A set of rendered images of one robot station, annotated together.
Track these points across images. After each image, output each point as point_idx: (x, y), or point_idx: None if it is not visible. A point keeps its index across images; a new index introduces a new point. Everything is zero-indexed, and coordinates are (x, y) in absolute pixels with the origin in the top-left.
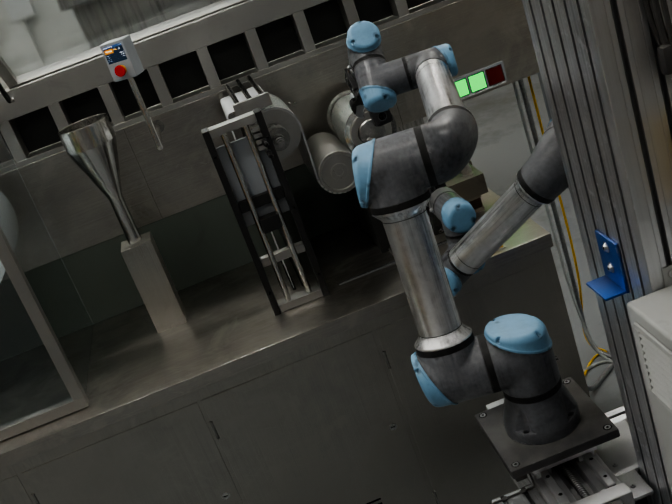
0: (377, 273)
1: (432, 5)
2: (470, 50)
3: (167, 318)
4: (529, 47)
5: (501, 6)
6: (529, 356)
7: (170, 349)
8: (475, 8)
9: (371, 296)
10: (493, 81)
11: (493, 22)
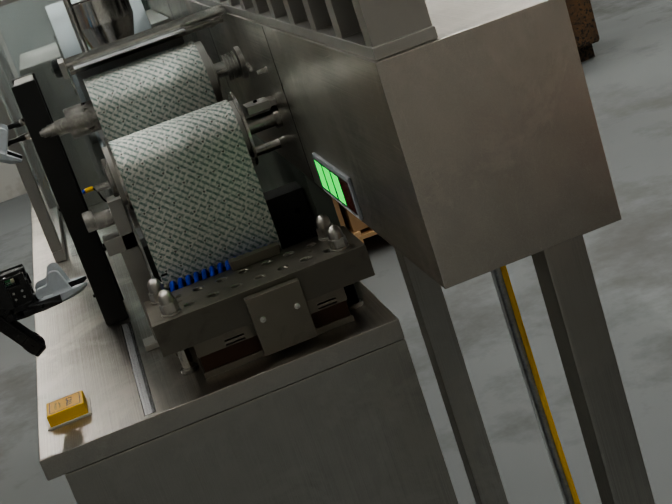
0: (117, 344)
1: (283, 22)
2: (324, 129)
3: None
4: (365, 184)
5: (325, 82)
6: None
7: (116, 264)
8: (308, 62)
9: (58, 358)
10: (349, 204)
11: (327, 103)
